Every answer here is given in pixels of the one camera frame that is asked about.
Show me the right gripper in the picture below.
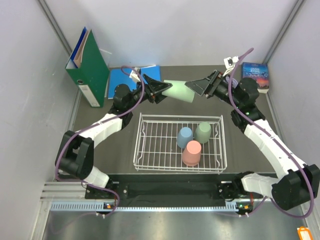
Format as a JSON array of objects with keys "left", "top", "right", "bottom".
[{"left": 185, "top": 70, "right": 242, "bottom": 110}]

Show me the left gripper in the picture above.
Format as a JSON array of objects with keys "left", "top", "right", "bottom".
[{"left": 126, "top": 73, "right": 172, "bottom": 110}]

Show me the purple cup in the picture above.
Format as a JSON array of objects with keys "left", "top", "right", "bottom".
[{"left": 224, "top": 74, "right": 240, "bottom": 88}]

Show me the dark green cup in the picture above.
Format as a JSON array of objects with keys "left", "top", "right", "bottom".
[{"left": 194, "top": 122, "right": 212, "bottom": 144}]

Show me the blue cup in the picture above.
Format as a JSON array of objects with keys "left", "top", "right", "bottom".
[{"left": 176, "top": 127, "right": 193, "bottom": 149}]

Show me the light green cup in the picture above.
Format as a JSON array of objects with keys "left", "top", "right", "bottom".
[{"left": 162, "top": 80, "right": 195, "bottom": 103}]

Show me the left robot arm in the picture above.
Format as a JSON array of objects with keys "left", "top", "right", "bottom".
[{"left": 55, "top": 74, "right": 173, "bottom": 199}]

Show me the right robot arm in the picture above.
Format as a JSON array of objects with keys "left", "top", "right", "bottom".
[{"left": 185, "top": 70, "right": 320, "bottom": 211}]

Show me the blue folder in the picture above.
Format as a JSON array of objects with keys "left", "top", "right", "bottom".
[{"left": 107, "top": 65, "right": 161, "bottom": 99}]

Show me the Jane Eyre paperback book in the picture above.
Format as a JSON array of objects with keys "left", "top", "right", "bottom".
[{"left": 241, "top": 62, "right": 270, "bottom": 94}]

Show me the green lever arch binder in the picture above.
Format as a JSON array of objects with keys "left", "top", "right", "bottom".
[{"left": 65, "top": 27, "right": 110, "bottom": 108}]

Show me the pink cup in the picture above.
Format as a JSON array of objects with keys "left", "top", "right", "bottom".
[{"left": 182, "top": 140, "right": 202, "bottom": 167}]

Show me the orange tag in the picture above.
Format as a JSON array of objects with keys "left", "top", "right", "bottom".
[{"left": 297, "top": 226, "right": 313, "bottom": 240}]

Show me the white wire dish rack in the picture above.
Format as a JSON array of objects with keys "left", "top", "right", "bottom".
[{"left": 133, "top": 114, "right": 228, "bottom": 174}]

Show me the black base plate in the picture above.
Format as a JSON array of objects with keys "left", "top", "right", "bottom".
[{"left": 84, "top": 173, "right": 263, "bottom": 201}]

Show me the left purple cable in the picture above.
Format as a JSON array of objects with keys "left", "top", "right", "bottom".
[{"left": 54, "top": 65, "right": 146, "bottom": 218}]

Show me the white cable duct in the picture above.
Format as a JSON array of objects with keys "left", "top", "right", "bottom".
[{"left": 50, "top": 201, "right": 239, "bottom": 212}]

